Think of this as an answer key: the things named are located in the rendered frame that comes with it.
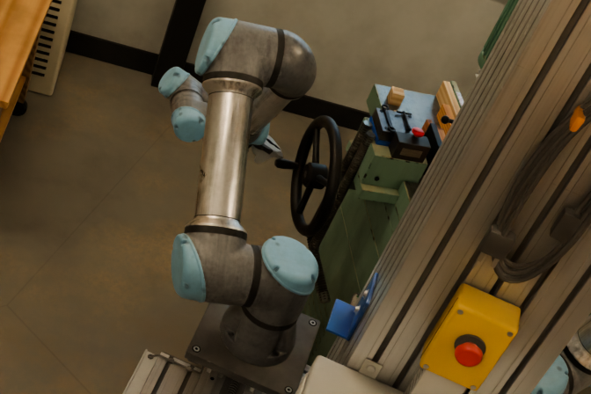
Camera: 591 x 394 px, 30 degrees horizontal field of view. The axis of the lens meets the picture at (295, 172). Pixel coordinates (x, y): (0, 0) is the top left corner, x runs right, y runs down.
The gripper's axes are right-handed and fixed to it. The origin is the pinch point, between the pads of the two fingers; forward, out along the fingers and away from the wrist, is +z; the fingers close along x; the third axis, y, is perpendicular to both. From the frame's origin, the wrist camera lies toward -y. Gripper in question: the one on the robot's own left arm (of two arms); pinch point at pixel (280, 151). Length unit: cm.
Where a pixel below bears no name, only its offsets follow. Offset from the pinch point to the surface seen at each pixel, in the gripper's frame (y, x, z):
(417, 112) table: -27.5, -8.8, 23.4
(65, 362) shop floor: 86, 4, 4
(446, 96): -34.7, -12.3, 27.9
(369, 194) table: -13.9, 20.9, 11.4
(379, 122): -26.1, 12.4, 3.6
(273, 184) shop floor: 48, -84, 62
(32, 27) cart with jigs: 45, -69, -43
